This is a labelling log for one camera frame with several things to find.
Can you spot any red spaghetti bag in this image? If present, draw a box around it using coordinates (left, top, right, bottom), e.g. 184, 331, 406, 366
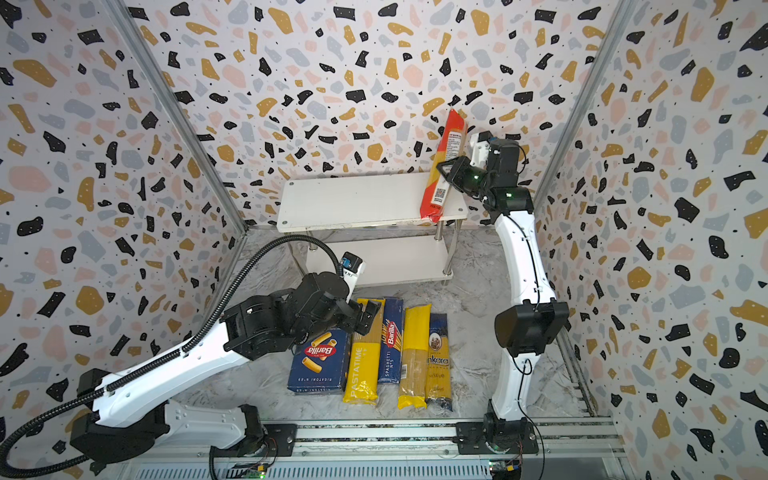
420, 109, 467, 223

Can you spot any yellow Pastatime spaghetti bag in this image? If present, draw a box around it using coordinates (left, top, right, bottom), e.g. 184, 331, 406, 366
343, 299, 386, 405

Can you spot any yellow clear spaghetti bag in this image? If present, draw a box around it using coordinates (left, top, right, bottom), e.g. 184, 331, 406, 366
398, 304, 432, 409

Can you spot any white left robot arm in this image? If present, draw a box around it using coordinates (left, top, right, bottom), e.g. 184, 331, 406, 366
70, 272, 380, 464

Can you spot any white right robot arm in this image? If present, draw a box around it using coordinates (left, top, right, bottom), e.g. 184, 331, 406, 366
437, 132, 569, 455

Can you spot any blue Barilla spaghetti box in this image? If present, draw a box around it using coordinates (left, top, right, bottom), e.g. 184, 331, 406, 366
378, 297, 405, 384

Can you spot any blue Barilla rigatoni box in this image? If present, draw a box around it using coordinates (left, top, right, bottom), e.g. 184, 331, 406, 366
287, 328, 352, 395

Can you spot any white two-tier shelf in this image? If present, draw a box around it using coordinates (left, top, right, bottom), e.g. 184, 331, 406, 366
277, 173, 468, 287

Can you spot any blue Ankara spaghetti bag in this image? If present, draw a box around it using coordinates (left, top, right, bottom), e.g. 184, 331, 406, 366
426, 313, 453, 411

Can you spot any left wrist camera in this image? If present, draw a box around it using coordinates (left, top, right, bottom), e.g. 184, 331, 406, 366
341, 252, 366, 300

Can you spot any black corrugated cable conduit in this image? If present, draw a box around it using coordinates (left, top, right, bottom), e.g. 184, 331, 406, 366
0, 235, 342, 478

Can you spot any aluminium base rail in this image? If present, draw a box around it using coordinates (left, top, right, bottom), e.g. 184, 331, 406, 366
105, 417, 635, 479

